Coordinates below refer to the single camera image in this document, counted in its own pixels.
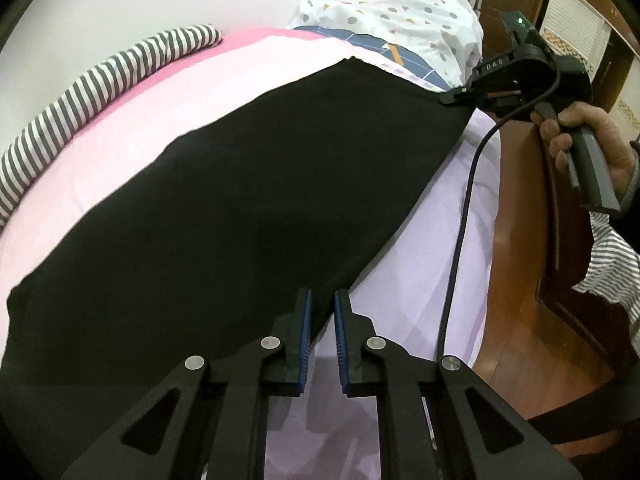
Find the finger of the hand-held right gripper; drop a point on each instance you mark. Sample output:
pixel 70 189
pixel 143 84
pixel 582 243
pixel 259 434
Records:
pixel 457 95

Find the white quilt with coloured shapes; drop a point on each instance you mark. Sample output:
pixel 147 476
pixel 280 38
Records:
pixel 400 10

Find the black pants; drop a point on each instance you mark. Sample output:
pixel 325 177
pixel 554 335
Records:
pixel 250 185

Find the person's right forearm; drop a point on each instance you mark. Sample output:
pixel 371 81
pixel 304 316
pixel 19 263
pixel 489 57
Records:
pixel 631 180

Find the blue plaid pillow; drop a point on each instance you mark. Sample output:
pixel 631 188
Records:
pixel 370 42

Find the wooden bed frame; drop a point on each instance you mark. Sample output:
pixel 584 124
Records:
pixel 525 260

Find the grey white striped blanket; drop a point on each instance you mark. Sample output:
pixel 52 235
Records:
pixel 100 77

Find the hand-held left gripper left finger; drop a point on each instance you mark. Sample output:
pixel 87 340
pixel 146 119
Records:
pixel 304 342

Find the white louvred panel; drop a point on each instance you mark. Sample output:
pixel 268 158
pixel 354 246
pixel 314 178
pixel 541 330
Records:
pixel 575 25

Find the pink and purple bed sheet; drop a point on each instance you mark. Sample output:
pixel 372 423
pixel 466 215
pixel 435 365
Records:
pixel 150 105

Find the person's striped shirt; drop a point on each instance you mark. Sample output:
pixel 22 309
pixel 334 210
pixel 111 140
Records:
pixel 610 265

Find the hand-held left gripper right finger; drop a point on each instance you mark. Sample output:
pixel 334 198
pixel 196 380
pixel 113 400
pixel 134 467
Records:
pixel 342 345

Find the person's right hand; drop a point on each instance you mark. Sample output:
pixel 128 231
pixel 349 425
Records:
pixel 600 130

